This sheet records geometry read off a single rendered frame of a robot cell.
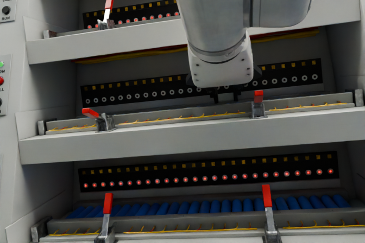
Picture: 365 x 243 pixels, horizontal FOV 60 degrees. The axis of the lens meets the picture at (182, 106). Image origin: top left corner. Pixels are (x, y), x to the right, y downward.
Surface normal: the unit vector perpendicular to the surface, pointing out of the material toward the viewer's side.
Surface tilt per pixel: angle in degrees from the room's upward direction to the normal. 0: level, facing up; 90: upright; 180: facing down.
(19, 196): 90
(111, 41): 108
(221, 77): 172
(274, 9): 147
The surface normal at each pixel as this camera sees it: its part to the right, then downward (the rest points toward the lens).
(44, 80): 0.98, -0.10
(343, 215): -0.16, 0.07
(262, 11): -0.22, 0.73
